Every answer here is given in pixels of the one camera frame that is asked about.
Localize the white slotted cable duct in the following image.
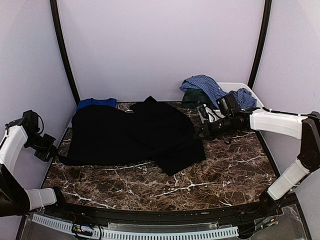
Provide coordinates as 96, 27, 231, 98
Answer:
31, 214, 239, 240

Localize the black aluminium front rail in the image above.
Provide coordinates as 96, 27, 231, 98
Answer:
42, 197, 283, 227

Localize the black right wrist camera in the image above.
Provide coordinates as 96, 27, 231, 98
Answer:
216, 93, 242, 117

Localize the black frame post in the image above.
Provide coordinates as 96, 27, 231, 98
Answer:
49, 0, 81, 106
247, 0, 272, 90

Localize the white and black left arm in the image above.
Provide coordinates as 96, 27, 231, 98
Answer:
0, 110, 71, 218

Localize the folded blue t-shirt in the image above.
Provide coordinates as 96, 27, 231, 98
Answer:
71, 98, 122, 126

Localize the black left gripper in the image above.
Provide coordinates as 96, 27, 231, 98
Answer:
24, 132, 57, 162

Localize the dark green plaid garment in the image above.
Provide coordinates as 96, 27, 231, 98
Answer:
181, 88, 214, 109

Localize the black left frame post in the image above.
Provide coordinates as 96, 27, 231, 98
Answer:
49, 0, 81, 106

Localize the blue checked shirt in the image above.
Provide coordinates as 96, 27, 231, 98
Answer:
179, 75, 257, 109

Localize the black t-shirt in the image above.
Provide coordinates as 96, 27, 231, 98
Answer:
59, 96, 206, 176

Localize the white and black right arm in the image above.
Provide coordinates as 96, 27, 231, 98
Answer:
197, 106, 320, 217

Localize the black right frame post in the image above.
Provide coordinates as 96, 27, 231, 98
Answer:
247, 0, 272, 90

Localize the white plastic laundry bin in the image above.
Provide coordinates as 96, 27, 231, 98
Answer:
199, 82, 266, 118

